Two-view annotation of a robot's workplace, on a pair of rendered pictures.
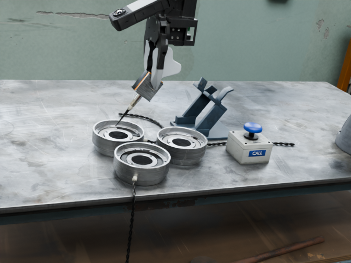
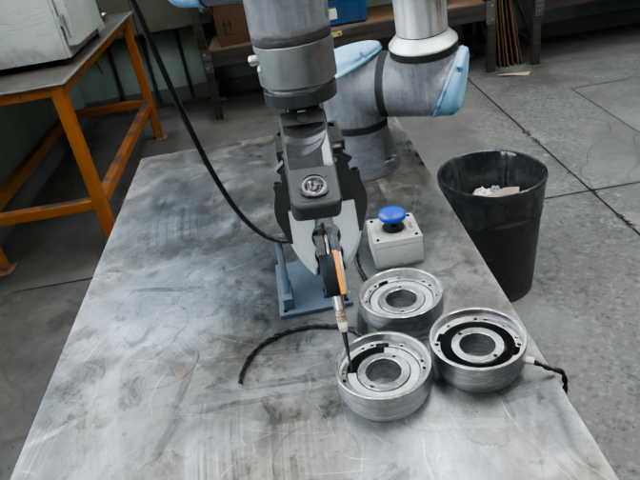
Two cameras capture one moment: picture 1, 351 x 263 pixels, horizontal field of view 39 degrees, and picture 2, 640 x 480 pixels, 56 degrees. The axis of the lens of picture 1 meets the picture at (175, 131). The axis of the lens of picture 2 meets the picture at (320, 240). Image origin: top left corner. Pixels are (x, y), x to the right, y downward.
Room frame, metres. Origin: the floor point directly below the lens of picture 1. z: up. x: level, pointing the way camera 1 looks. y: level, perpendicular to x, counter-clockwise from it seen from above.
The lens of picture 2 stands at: (0.75, 0.58, 1.30)
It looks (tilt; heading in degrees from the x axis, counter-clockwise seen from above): 31 degrees down; 294
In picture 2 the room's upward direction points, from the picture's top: 10 degrees counter-clockwise
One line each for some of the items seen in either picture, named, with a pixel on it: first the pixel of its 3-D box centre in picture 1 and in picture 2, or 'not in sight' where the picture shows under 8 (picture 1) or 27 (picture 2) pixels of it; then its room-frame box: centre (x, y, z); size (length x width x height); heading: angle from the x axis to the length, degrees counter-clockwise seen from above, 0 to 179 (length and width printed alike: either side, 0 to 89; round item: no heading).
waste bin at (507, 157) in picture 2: not in sight; (490, 229); (0.93, -1.20, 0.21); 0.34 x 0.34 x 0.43
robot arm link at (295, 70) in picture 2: not in sight; (292, 63); (0.98, 0.05, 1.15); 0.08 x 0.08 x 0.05
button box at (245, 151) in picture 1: (251, 145); (393, 237); (0.96, -0.17, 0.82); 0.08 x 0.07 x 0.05; 115
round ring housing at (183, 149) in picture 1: (180, 146); (401, 304); (0.92, -0.02, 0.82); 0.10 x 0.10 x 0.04
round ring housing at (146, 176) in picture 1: (141, 164); (477, 350); (0.82, 0.05, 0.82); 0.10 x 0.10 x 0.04
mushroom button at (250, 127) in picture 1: (251, 134); (392, 225); (0.96, -0.16, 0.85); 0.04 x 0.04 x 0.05
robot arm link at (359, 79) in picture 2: not in sight; (355, 82); (1.10, -0.46, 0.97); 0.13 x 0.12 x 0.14; 179
